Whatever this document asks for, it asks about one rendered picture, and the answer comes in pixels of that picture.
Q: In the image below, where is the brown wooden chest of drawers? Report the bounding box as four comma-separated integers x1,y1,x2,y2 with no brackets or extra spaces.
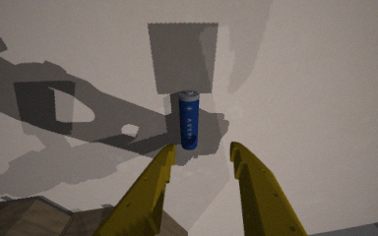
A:
60,206,188,236

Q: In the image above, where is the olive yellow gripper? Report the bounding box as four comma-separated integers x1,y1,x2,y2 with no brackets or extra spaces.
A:
92,142,308,236

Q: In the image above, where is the blue battery with grey end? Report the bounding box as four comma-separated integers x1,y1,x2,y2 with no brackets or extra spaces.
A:
178,90,199,150

